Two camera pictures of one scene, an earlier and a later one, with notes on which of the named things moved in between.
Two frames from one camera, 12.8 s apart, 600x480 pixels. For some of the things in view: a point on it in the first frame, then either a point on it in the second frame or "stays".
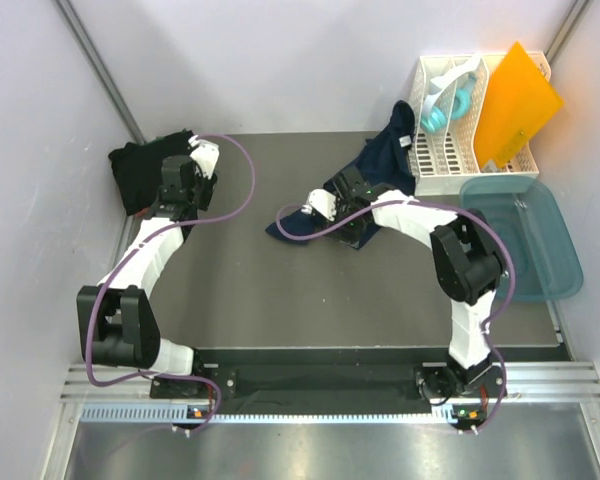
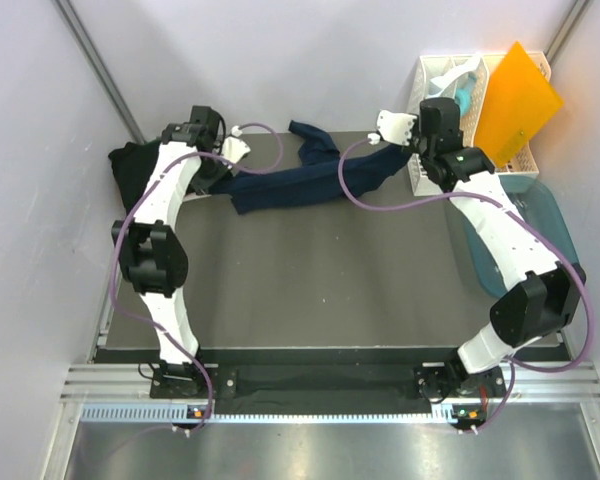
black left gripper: [207, 188] to [202, 185]
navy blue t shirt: [297, 221] to [322, 169]
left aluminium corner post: [78, 30] stays
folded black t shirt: [137, 168] stays
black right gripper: [340, 203] to [415, 149]
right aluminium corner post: [565, 29] stays
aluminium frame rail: [543, 382] stays
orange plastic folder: [519, 102] stays
